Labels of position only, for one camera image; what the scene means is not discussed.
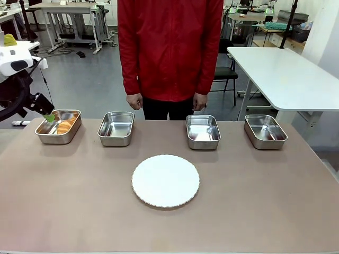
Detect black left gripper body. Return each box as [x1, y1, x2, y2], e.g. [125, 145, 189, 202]
[28, 92, 56, 117]

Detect golden brown croissant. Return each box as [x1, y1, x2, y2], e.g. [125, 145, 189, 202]
[56, 119, 77, 135]

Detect person's right forearm red sleeve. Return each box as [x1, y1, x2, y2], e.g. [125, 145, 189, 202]
[118, 44, 142, 96]

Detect person's left forearm red sleeve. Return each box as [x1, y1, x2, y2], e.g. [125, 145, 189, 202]
[195, 42, 220, 95]

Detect steel rectangular container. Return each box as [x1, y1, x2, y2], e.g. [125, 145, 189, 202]
[244, 114, 289, 150]
[185, 114, 222, 151]
[97, 111, 135, 147]
[34, 109, 82, 145]

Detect person's right hand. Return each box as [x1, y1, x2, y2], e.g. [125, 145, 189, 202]
[126, 93, 143, 111]

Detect person's left hand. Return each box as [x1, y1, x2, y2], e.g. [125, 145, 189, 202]
[192, 92, 208, 112]

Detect small white side table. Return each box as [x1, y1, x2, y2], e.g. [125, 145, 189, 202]
[15, 40, 41, 51]

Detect yellow cloth bundle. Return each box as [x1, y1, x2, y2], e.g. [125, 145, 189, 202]
[3, 33, 18, 46]

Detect black stand pole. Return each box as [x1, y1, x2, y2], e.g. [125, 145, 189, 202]
[18, 0, 37, 43]
[280, 0, 298, 50]

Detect grey background desk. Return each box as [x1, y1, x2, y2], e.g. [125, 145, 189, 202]
[28, 2, 110, 56]

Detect black trousers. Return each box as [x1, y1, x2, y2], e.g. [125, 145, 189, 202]
[142, 96, 195, 121]

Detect white scalloped plate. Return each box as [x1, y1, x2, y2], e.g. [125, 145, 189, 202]
[131, 154, 200, 209]

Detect red jacket torso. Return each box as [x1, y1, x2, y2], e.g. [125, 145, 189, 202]
[117, 0, 225, 102]

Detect black folding chair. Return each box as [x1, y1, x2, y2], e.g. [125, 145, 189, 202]
[211, 38, 239, 106]

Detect background workbench with robots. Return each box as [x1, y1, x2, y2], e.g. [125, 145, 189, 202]
[227, 5, 275, 41]

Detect large white table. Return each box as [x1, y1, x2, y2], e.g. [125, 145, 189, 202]
[227, 46, 339, 113]

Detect green rack tray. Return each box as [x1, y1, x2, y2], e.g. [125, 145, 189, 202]
[264, 22, 292, 31]

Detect black storage crate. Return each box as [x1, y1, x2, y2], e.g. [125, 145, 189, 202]
[292, 25, 309, 43]

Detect thin black camera cable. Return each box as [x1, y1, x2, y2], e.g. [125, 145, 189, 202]
[31, 58, 55, 107]

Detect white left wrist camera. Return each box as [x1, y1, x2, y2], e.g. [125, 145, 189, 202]
[31, 56, 49, 70]

